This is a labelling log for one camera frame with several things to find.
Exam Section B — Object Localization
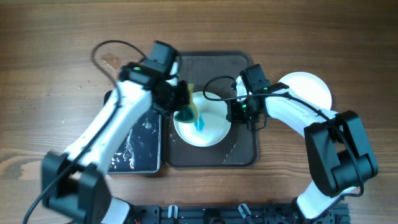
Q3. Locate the green yellow sponge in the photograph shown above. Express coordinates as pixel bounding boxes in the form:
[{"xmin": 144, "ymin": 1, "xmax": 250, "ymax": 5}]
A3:
[{"xmin": 174, "ymin": 83, "xmax": 198, "ymax": 123}]

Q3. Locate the white plate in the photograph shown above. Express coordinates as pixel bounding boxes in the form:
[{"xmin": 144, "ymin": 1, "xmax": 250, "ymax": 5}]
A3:
[
  {"xmin": 279, "ymin": 72, "xmax": 333, "ymax": 110},
  {"xmin": 173, "ymin": 91, "xmax": 231, "ymax": 147}
]

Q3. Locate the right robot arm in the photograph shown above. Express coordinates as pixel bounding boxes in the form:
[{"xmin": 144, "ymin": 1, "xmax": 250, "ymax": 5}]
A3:
[{"xmin": 227, "ymin": 64, "xmax": 378, "ymax": 223}]

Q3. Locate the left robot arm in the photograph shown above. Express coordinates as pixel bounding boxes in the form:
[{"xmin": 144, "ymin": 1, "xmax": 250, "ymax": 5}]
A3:
[{"xmin": 31, "ymin": 41, "xmax": 190, "ymax": 223}]

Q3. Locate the large brown serving tray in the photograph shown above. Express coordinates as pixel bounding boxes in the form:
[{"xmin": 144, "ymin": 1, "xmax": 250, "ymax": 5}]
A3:
[{"xmin": 162, "ymin": 51, "xmax": 259, "ymax": 169}]

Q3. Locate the small black water tray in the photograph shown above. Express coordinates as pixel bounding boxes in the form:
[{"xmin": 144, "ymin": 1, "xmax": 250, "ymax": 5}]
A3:
[{"xmin": 103, "ymin": 90, "xmax": 163, "ymax": 174}]

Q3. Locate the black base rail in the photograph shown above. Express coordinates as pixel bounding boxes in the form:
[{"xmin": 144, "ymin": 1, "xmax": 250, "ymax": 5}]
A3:
[{"xmin": 124, "ymin": 203, "xmax": 351, "ymax": 224}]

